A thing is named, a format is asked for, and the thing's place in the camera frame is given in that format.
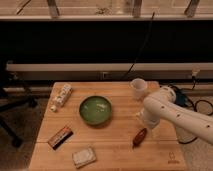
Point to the green ceramic bowl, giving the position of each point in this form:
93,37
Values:
95,110

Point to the white window sill rail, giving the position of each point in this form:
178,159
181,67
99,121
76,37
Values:
113,71

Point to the white plastic cup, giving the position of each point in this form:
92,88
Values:
138,87

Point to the brown chocolate bar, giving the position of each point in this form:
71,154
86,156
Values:
63,134

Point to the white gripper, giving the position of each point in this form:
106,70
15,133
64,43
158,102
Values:
147,119

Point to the white tube package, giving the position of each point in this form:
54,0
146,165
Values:
61,98

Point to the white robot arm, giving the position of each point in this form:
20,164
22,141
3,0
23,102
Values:
160,104

